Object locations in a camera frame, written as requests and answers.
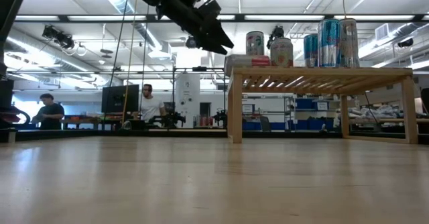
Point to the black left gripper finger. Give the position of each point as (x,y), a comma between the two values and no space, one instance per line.
(212,48)
(219,36)

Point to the white floral can black top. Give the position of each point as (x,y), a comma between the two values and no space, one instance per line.
(254,43)

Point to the red white Spindrift can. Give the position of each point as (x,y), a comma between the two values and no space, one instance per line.
(246,61)
(281,53)

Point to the blue silver Red Bull can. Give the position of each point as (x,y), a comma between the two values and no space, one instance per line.
(310,51)

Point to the silver slim can blue tab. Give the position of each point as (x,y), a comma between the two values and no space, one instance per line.
(329,43)

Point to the grey can black top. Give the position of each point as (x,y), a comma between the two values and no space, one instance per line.
(350,43)

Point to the black background robot arm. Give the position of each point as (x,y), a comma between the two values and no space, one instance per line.
(171,119)
(220,116)

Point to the wooden slatted shelf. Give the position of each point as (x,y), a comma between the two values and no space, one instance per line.
(318,73)

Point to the white cylindrical tank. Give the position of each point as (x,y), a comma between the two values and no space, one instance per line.
(187,93)

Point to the red cup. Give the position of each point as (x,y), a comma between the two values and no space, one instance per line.
(203,121)
(210,121)

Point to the person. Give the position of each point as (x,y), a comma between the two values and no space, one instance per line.
(151,106)
(50,113)

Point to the blue storage bin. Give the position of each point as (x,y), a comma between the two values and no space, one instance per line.
(303,103)
(301,125)
(323,125)
(251,126)
(278,126)

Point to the black monitor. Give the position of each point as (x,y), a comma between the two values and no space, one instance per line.
(114,100)

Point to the orange red object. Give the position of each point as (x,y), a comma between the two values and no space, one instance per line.
(75,119)

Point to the white air vent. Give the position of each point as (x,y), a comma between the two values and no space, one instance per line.
(382,31)

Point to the white plastic pile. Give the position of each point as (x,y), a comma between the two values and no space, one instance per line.
(375,111)

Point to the black curved bar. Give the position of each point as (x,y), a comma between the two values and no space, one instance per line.
(23,111)

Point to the black block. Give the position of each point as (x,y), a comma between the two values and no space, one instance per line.
(6,93)

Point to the black ceiling camera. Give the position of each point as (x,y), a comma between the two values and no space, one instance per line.
(405,43)
(276,32)
(58,37)
(190,43)

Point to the black station frame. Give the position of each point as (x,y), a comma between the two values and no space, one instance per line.
(199,69)

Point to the silver ventilation duct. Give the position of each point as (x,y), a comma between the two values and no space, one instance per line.
(33,53)

